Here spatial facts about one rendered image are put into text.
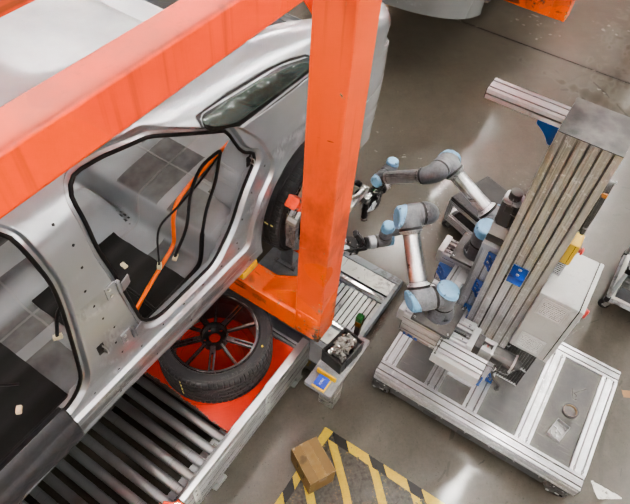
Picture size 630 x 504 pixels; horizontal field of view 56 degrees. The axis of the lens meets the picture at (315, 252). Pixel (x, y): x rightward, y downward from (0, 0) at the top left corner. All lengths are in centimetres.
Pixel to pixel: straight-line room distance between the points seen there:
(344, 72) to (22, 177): 117
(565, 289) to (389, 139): 275
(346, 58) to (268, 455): 238
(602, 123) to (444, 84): 368
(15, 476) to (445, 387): 228
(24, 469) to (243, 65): 191
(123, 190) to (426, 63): 374
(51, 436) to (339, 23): 198
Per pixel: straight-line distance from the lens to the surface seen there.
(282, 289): 318
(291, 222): 324
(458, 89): 604
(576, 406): 391
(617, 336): 457
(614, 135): 248
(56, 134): 114
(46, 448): 281
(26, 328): 329
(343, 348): 326
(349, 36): 193
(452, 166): 335
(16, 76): 250
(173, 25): 132
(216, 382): 324
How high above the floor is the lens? 341
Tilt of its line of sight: 52 degrees down
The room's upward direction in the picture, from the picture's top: 5 degrees clockwise
